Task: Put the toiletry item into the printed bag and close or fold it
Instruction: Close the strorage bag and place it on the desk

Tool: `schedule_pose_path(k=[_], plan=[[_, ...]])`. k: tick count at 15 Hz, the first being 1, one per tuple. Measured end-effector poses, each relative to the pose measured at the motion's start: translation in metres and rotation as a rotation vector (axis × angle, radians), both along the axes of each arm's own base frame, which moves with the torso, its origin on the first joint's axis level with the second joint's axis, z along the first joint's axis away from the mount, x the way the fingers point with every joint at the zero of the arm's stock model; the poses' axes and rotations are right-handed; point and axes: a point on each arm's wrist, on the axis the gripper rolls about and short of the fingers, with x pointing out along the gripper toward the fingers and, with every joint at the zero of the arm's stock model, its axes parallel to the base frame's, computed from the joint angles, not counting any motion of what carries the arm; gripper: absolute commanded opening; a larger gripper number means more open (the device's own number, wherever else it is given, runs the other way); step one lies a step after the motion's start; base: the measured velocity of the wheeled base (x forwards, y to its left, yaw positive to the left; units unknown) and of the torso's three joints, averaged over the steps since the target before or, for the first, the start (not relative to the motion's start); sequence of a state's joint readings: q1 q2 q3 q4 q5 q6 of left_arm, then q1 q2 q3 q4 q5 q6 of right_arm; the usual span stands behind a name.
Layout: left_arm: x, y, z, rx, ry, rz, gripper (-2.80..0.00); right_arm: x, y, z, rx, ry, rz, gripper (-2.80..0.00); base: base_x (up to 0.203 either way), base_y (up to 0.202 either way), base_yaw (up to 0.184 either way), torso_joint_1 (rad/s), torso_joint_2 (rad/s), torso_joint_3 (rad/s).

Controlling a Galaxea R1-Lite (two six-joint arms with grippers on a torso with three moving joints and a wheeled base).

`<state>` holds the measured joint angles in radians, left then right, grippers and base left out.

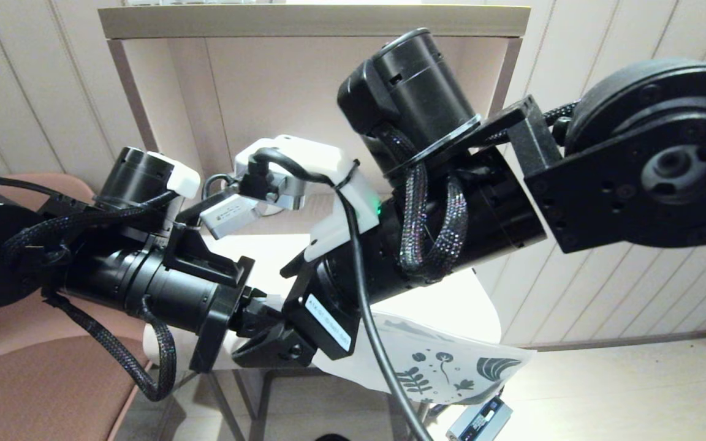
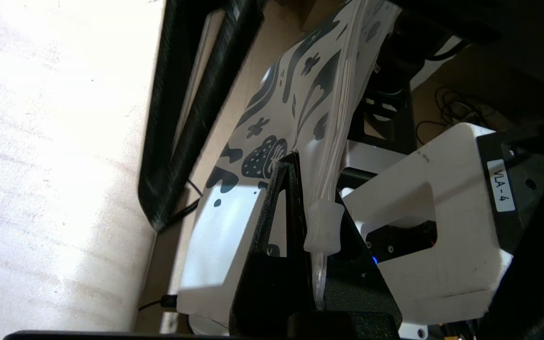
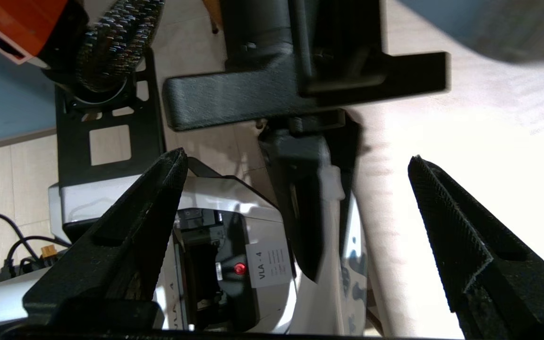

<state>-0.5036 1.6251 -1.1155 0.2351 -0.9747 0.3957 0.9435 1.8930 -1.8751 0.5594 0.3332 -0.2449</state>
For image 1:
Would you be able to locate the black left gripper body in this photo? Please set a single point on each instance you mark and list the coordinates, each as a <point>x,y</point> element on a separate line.
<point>218,306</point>

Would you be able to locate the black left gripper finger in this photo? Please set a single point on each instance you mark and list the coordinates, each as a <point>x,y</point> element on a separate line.
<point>258,315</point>

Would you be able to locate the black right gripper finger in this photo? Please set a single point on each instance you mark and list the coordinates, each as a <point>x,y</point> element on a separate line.
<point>273,346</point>

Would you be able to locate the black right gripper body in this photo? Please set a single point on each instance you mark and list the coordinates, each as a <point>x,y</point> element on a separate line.
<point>377,269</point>

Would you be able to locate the white pouch with blue plants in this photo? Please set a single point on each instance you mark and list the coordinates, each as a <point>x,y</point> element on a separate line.
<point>451,361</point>

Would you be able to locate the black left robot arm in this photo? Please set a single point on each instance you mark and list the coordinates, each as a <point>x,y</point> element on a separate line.
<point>83,269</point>

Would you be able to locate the white ribbed mug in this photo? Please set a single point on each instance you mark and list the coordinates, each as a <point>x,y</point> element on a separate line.
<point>270,210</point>

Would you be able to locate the black round robot part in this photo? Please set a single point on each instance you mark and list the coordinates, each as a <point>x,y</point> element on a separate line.
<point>332,438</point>

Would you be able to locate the grey power adapter brick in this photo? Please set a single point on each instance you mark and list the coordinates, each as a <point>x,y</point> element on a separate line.
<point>482,422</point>

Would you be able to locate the brown upholstered chair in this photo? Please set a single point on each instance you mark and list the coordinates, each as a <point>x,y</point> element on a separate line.
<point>22,404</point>

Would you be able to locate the light wooden shelf desk unit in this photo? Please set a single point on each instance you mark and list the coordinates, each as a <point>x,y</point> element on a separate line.
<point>236,21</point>

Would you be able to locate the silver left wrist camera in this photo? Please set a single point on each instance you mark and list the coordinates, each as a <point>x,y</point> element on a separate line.
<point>227,214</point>

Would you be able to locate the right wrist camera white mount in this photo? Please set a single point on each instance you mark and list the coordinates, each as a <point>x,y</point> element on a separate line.
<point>322,165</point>

